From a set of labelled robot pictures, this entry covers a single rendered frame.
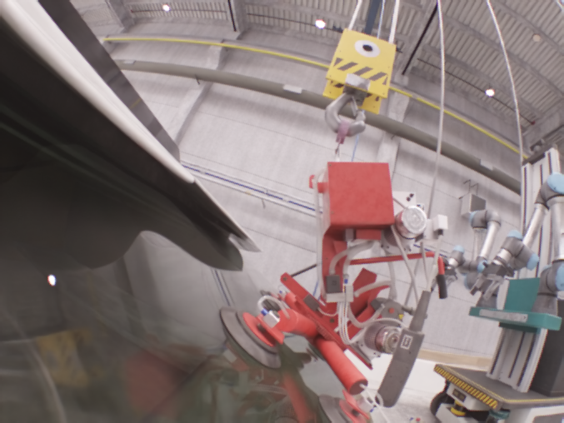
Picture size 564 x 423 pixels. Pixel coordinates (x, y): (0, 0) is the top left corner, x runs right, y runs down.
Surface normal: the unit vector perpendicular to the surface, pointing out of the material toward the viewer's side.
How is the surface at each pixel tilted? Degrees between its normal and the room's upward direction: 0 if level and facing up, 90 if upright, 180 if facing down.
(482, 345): 90
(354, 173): 90
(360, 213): 90
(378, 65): 90
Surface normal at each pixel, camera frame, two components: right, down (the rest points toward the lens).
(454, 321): -0.03, -0.22
